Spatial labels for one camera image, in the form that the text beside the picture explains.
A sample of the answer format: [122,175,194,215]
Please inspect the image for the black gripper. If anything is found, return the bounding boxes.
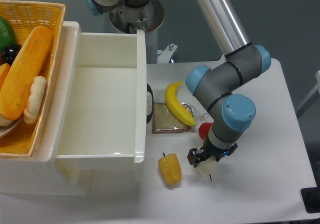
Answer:
[187,140,238,168]

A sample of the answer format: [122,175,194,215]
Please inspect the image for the black device at edge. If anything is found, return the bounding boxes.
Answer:
[300,187,320,214]

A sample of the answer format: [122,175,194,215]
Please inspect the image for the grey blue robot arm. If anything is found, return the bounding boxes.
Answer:
[85,0,271,167]

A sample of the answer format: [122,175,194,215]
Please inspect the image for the black drawer handle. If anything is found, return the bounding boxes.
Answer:
[146,83,154,124]

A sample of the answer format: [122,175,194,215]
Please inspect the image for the white plate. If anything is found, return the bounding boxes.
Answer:
[0,116,23,138]

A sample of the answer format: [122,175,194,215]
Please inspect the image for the yellow bell pepper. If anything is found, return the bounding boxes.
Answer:
[158,152,182,186]

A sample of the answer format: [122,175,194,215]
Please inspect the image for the white plastic drawer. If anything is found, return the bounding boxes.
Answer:
[57,30,147,169]

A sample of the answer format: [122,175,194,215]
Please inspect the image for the bread slice in plastic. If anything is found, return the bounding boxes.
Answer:
[151,102,211,135]

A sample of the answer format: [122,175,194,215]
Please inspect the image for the white drawer cabinet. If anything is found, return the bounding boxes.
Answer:
[0,21,141,195]

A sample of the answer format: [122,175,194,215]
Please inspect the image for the white frame at right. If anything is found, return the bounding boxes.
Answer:
[295,70,320,119]

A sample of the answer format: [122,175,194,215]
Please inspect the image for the dark purple grapes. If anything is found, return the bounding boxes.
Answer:
[1,44,22,66]

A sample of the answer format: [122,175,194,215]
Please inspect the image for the yellow banana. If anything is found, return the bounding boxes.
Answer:
[164,81,196,127]

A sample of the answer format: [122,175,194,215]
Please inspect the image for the red bell pepper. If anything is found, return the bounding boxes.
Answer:
[198,122,212,140]

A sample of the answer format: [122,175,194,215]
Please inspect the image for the orange baguette bread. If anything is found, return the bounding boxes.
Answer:
[0,25,53,121]

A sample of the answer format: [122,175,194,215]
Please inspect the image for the green vegetable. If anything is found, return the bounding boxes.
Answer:
[0,16,17,52]

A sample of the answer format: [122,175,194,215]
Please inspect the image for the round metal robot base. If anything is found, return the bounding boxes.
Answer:
[109,0,165,34]

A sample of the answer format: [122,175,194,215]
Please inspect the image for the cream croissant pastry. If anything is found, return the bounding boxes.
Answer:
[23,76,47,124]

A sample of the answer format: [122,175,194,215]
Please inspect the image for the white metal bracket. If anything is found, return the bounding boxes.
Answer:
[157,43,178,64]

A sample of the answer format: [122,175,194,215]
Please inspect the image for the yellow woven basket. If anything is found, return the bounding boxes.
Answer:
[0,0,66,158]

